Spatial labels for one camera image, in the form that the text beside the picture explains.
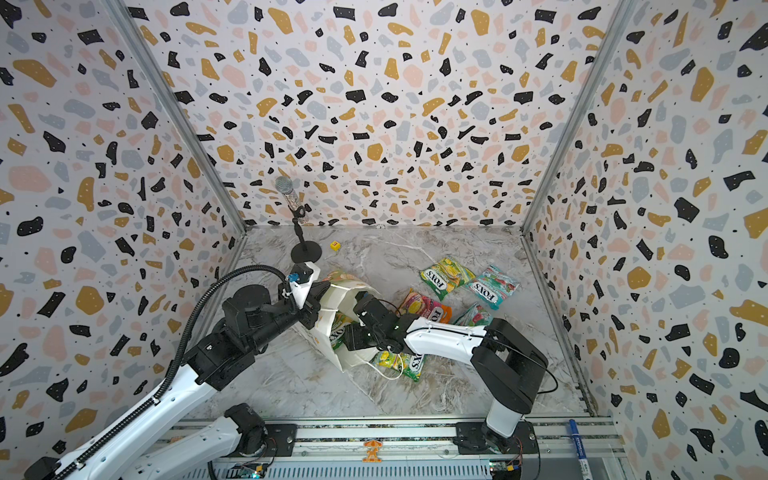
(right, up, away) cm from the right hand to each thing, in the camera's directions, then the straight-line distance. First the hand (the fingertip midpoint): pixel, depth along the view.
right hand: (342, 334), depth 82 cm
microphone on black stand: (-20, +23, +31) cm, 44 cm away
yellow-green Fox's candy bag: (+31, +15, +22) cm, 41 cm away
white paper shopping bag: (+2, +11, -11) cm, 16 cm away
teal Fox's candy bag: (+39, +3, +13) cm, 42 cm away
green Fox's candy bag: (+19, -10, +4) cm, 22 cm away
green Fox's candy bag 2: (+1, +3, -12) cm, 12 cm away
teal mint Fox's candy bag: (+47, +11, +19) cm, 52 cm away
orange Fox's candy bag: (+24, +5, +14) cm, 28 cm away
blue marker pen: (+59, -27, -10) cm, 66 cm away
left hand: (-1, +16, -15) cm, 22 cm away
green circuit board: (-20, -29, -11) cm, 37 cm away
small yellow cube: (-9, +25, +32) cm, 42 cm away
